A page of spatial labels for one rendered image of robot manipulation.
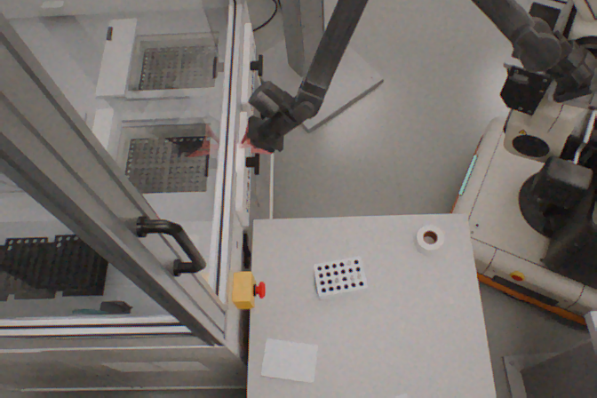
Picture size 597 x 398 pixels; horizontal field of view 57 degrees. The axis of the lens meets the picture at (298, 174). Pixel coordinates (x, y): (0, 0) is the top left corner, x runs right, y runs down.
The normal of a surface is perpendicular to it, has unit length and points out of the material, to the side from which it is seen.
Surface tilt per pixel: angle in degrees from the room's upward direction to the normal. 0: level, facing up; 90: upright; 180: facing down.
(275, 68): 5
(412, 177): 0
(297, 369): 0
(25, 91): 90
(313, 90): 63
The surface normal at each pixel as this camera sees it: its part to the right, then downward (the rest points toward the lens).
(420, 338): -0.07, -0.46
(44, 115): 1.00, -0.04
